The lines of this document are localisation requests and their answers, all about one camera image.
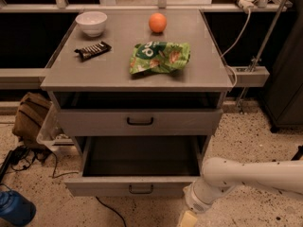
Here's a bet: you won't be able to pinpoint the metal tripod stand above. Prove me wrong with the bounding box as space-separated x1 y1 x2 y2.
236 0 287 114

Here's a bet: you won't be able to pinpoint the brown backpack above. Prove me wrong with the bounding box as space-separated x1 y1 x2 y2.
12 93 51 149

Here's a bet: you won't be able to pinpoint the white bowl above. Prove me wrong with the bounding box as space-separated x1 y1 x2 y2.
76 11 107 37

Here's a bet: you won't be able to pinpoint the orange fruit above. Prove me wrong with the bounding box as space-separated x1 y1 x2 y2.
149 13 167 33

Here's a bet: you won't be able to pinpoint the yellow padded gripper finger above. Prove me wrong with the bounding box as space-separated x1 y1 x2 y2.
177 210 198 227

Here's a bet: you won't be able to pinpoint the dark chocolate bar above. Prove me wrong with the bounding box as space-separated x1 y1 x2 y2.
75 42 112 61

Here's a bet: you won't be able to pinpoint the grey drawer cabinet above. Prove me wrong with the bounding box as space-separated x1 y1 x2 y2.
42 9 232 149

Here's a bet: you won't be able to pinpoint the black floor cables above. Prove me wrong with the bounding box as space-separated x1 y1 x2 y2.
0 145 128 227

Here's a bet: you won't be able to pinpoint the grey top drawer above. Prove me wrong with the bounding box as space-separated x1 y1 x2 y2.
58 109 223 136

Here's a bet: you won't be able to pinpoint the white power cable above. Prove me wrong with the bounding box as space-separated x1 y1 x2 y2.
219 7 252 88

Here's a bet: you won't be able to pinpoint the clear plastic bin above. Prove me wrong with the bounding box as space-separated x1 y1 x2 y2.
36 106 74 153

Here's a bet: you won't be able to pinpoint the green chip bag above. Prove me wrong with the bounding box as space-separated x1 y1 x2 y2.
130 42 190 75

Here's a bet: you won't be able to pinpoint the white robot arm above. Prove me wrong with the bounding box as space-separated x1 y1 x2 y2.
177 157 303 227

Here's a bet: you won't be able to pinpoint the grey drawer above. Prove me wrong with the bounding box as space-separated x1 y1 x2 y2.
58 109 223 136
65 135 205 197

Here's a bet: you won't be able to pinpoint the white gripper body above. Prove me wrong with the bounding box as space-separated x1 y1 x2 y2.
184 178 234 214

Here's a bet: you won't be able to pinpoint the dark cabinet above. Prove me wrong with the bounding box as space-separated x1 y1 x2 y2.
260 0 303 133

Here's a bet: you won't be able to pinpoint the blue canister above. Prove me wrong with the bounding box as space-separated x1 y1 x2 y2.
0 183 36 227

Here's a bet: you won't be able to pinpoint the black wheeled base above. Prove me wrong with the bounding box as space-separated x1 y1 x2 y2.
292 146 303 161

